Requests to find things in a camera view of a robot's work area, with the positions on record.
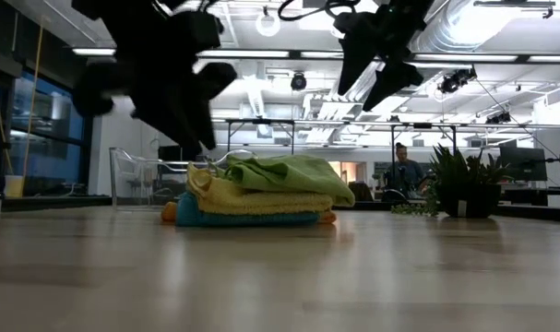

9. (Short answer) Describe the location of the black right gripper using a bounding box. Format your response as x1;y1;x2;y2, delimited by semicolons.
333;0;436;113

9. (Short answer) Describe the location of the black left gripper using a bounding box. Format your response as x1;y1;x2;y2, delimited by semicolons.
71;0;238;160

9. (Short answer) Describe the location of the orange microfiber towel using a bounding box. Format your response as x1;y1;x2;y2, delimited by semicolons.
161;201;339;226

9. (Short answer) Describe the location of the yellow microfiber towel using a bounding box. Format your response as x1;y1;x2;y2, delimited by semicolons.
185;161;335;216

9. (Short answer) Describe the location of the lime green microfiber towel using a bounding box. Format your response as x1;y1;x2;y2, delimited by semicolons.
217;154;357;208

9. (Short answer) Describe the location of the teal microfiber towel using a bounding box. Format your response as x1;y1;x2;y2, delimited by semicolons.
174;191;322;228

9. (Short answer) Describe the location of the black track spotlight cluster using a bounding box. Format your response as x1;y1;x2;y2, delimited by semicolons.
437;66;478;95

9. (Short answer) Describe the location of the long ceiling light bar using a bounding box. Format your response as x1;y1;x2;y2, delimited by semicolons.
71;48;560;64

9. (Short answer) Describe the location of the white round ceiling lamp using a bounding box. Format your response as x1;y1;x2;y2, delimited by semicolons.
255;6;281;38

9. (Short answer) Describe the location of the clear plastic bin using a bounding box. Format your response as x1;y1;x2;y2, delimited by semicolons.
108;147;261;211

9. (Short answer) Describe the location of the person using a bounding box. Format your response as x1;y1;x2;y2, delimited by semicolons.
386;141;426;200

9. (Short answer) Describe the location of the brown chair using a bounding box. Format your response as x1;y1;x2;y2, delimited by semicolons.
348;181;376;203

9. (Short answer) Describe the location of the potted succulent plant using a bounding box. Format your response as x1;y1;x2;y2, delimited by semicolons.
389;143;515;219

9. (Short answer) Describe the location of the dark computer monitor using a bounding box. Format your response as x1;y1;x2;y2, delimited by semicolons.
499;146;548;182

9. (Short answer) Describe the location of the yellow bucket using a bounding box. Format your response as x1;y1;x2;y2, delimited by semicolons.
5;174;26;198

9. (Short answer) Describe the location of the black trestle frame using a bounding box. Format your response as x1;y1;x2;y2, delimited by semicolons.
223;117;459;185

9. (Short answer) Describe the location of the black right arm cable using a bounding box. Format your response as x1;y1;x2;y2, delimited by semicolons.
278;0;362;22

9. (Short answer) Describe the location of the black aluminium table frame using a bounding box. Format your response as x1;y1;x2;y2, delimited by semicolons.
0;196;560;223

